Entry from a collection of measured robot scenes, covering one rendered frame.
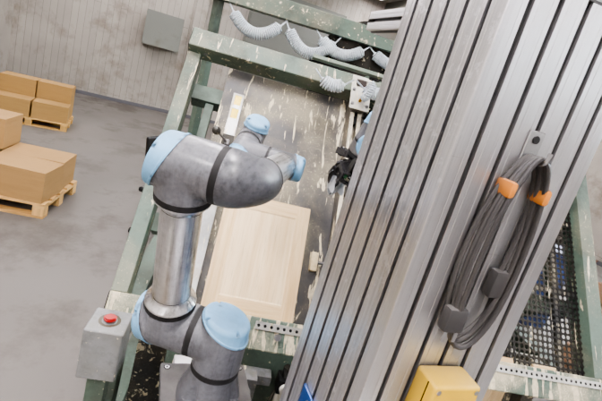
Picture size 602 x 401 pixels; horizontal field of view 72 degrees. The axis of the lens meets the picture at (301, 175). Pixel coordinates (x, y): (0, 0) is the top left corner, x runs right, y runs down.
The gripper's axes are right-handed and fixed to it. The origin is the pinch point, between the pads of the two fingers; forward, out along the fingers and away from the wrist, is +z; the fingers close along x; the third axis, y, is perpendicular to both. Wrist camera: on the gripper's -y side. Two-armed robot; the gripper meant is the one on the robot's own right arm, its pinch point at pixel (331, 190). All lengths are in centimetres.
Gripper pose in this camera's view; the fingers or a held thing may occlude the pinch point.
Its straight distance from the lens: 152.1
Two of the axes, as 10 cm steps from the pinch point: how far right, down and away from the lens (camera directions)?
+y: 1.1, 6.4, -7.6
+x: 9.1, 2.4, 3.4
